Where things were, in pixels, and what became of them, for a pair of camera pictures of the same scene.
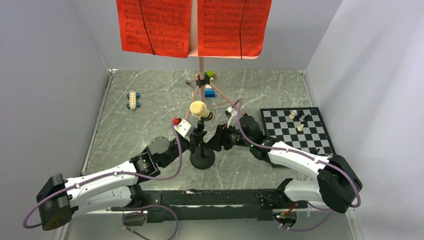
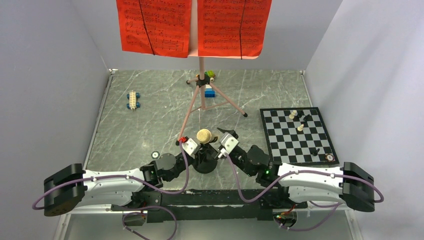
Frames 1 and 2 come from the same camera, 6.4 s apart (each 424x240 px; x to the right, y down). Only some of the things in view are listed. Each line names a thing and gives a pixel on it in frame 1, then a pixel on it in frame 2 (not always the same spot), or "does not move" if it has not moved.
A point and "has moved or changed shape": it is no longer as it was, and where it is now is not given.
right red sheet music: (232, 28) does not move
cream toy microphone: (199, 109) has moved or changed shape
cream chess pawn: (300, 128) does not move
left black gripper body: (185, 145) -> (180, 163)
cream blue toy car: (132, 96) does not move
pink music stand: (202, 80) does not move
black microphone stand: (203, 158) has moved or changed shape
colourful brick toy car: (209, 77) does not move
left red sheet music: (159, 27) does not move
